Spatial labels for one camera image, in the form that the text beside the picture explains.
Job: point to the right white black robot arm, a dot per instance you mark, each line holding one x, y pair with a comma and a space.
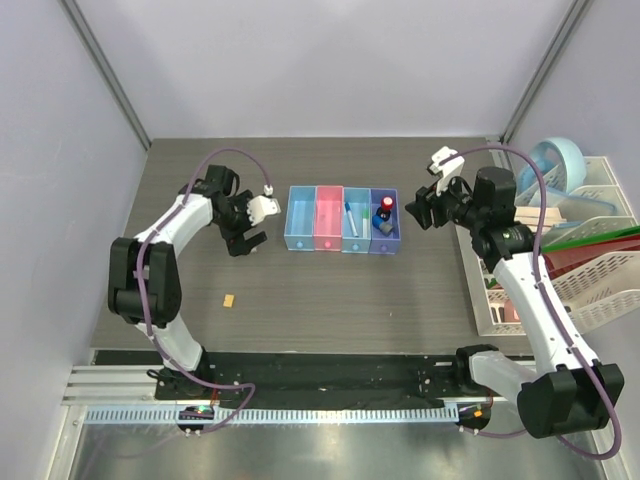
570, 390

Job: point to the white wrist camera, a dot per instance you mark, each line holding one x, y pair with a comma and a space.
446, 163
262, 206

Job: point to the white plastic file rack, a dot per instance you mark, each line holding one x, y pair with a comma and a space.
593, 294

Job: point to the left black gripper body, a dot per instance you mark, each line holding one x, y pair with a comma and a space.
236, 220

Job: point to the blue white marker pen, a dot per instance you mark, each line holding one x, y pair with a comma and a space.
351, 220

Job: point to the control board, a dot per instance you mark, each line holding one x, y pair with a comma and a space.
474, 417
194, 419

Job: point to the light blue bin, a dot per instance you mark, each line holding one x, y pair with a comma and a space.
299, 225
359, 200

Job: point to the stack of books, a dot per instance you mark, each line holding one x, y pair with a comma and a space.
529, 216

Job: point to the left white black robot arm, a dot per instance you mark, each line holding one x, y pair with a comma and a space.
144, 286

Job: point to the left control board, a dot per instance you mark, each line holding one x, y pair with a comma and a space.
194, 419

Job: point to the red green folders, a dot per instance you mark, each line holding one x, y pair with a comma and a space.
564, 257

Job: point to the blue grey glue stick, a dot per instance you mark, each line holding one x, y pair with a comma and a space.
383, 224

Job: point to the purple plastic bin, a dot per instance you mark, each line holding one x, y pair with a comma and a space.
380, 244

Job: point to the pink plastic bin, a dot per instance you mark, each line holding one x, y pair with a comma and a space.
328, 218

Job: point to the pink item in rack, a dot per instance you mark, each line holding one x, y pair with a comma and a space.
514, 312

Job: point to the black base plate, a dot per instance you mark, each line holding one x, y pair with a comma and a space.
334, 381

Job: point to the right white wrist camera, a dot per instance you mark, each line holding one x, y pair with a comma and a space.
446, 163

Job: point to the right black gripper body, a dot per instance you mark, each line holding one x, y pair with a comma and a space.
452, 204

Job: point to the light blue tape roll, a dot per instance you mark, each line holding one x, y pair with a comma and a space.
562, 165

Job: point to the right control board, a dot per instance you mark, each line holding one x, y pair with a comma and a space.
474, 417

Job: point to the red cap black stamp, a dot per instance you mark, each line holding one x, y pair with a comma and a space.
384, 211

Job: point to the small yellow eraser block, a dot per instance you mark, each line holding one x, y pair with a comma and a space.
228, 301

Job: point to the white slotted cable duct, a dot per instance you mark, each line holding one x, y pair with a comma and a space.
160, 414

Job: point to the left light blue bin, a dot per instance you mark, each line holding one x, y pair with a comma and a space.
299, 225

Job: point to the green white marker pen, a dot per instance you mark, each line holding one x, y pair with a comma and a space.
365, 224

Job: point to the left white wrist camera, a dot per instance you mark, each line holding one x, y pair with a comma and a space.
262, 206

